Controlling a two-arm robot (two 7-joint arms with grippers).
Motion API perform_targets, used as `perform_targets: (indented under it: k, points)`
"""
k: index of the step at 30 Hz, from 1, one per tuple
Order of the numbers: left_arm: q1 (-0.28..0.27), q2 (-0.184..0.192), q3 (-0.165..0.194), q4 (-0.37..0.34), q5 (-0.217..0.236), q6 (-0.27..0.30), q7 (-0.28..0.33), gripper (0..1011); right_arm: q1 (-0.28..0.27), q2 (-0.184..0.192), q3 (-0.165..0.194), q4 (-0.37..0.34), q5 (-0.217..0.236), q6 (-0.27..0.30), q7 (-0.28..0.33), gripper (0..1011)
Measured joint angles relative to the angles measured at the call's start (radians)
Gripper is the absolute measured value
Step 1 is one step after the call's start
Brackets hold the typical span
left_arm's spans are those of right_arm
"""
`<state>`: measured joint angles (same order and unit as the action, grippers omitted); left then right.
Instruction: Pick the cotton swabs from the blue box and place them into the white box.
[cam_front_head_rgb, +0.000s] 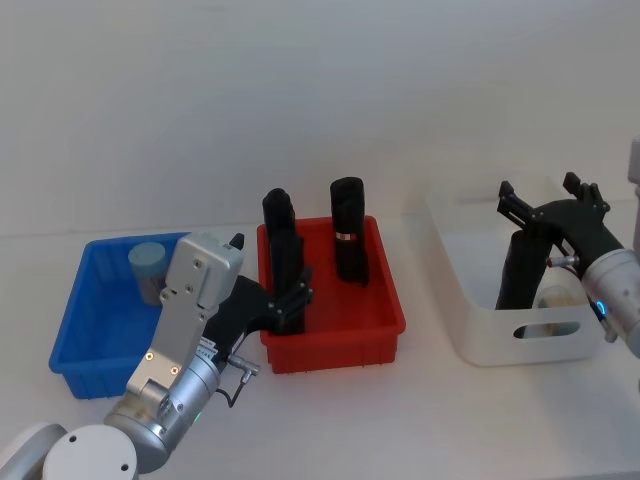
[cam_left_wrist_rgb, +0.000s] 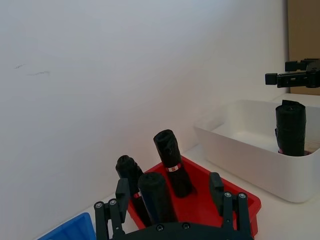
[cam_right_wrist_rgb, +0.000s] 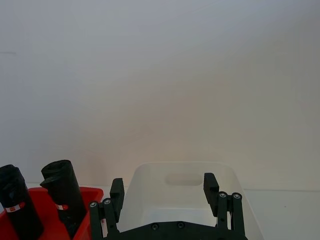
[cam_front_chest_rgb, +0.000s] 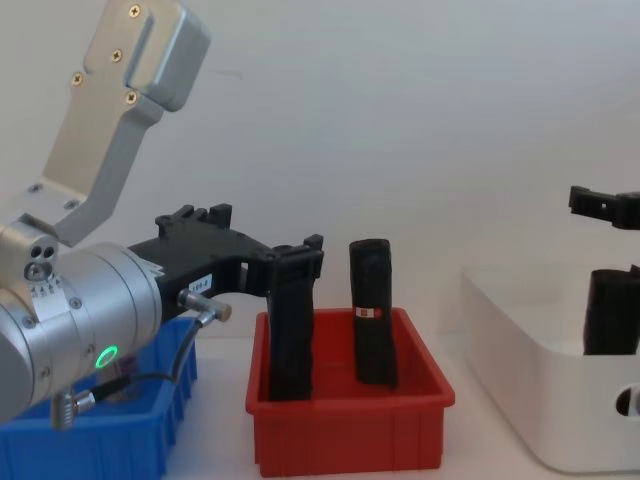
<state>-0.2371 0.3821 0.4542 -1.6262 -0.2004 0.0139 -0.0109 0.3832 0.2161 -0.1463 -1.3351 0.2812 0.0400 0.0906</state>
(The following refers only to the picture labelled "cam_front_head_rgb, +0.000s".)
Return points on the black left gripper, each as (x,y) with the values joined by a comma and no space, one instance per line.
(242,305)

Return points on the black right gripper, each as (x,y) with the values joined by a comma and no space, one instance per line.
(580,225)

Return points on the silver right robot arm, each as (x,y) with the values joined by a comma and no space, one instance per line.
(617,285)

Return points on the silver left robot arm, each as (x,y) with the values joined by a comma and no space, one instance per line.
(165,350)

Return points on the red plastic bin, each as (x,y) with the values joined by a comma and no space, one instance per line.
(345,325)

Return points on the cream white roll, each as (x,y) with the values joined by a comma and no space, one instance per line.
(557,295)

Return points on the black roll with red band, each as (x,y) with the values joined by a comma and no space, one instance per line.
(350,215)

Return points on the pale blue cylinder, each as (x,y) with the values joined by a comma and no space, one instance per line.
(147,270)

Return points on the blue plastic bin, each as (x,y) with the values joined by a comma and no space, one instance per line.
(95,310)

